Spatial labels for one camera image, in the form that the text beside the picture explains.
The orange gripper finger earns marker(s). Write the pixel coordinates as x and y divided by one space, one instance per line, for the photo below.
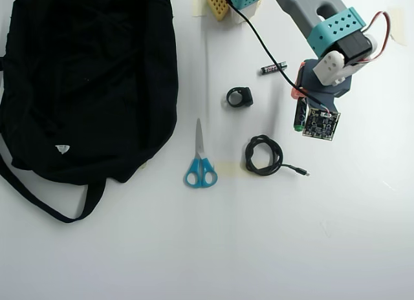
297 93

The green marker pen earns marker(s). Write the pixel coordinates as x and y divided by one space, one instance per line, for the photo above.
300 117

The white and teal robot arm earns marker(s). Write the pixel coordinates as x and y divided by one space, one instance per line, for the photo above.
304 9

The black fabric bag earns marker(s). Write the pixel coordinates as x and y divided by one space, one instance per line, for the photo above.
84 86

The black AAA battery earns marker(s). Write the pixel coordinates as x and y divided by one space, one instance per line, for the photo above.
273 68

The torn masking tape piece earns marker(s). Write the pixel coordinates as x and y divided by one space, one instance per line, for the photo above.
399 28

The long masking tape strip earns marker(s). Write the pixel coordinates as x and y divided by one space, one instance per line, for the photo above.
228 168

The yellow perforated base block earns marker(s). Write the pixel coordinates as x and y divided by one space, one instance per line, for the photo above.
217 6

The tiny masking tape scrap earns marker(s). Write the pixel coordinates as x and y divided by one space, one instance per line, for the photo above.
144 165

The camera circuit board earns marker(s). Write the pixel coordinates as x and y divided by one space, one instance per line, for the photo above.
321 125

